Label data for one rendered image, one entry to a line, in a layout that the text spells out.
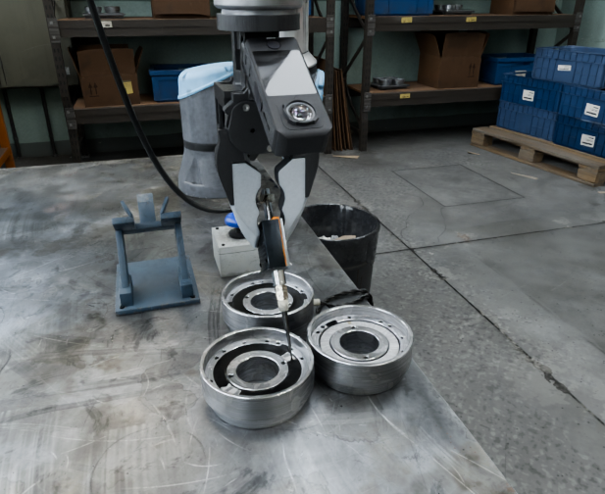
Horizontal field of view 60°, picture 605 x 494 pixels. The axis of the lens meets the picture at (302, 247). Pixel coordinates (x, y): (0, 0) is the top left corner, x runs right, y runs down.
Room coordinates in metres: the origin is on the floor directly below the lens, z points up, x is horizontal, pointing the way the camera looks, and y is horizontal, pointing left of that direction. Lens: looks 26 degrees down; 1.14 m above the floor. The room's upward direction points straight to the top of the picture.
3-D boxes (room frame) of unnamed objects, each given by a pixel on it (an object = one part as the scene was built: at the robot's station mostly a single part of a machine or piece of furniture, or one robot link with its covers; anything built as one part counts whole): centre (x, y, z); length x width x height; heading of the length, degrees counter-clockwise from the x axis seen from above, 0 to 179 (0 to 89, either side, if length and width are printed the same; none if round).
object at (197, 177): (1.00, 0.17, 0.85); 0.15 x 0.15 x 0.10
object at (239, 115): (0.50, 0.04, 1.07); 0.09 x 0.08 x 0.12; 17
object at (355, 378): (0.44, -0.06, 0.82); 0.10 x 0.10 x 0.04
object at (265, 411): (0.39, 0.04, 0.82); 0.10 x 0.10 x 0.04
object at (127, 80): (3.88, 1.36, 0.64); 0.49 x 0.40 x 0.37; 112
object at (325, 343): (0.44, -0.06, 0.82); 0.08 x 0.08 x 0.02
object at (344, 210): (1.71, -0.11, 0.21); 0.34 x 0.34 x 0.43
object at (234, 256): (0.67, 0.09, 0.82); 0.08 x 0.07 x 0.05; 17
